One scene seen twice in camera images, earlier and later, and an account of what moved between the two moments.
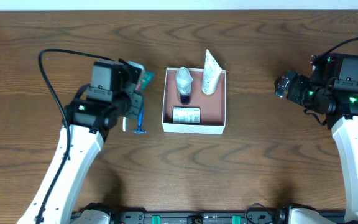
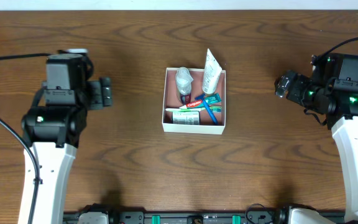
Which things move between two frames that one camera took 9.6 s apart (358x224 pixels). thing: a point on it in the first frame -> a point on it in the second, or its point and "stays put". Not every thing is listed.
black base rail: x=201 y=217 stays put
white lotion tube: x=211 y=71 stays put
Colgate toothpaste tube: x=146 y=76 -> x=211 y=99
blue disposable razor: x=140 y=130 -> x=201 y=97
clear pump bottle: x=183 y=85 stays put
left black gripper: x=137 y=101 -> x=105 y=91
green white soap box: x=182 y=115 stays put
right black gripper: x=289 y=86 stays put
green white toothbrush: x=124 y=124 -> x=213 y=109
